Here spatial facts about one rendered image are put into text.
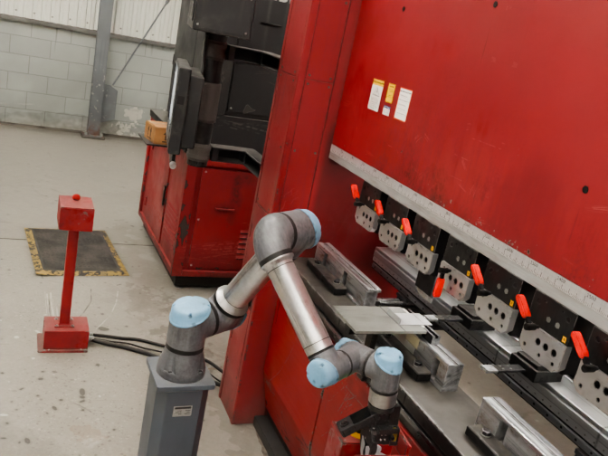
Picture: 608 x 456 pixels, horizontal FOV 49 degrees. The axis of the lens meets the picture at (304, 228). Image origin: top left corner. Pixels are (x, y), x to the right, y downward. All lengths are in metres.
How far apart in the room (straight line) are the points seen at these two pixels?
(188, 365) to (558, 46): 1.35
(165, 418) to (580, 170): 1.36
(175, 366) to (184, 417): 0.17
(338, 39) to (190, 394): 1.53
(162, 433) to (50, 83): 7.16
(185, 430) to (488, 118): 1.30
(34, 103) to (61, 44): 0.79
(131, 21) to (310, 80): 6.31
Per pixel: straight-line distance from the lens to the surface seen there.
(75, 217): 3.45
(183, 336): 2.02
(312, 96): 2.81
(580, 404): 2.14
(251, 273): 1.98
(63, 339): 3.74
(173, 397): 2.09
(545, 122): 1.84
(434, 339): 2.21
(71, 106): 9.01
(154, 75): 9.08
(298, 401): 2.82
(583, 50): 1.80
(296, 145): 2.82
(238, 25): 2.83
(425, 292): 2.24
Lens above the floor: 1.85
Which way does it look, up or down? 17 degrees down
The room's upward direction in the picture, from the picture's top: 12 degrees clockwise
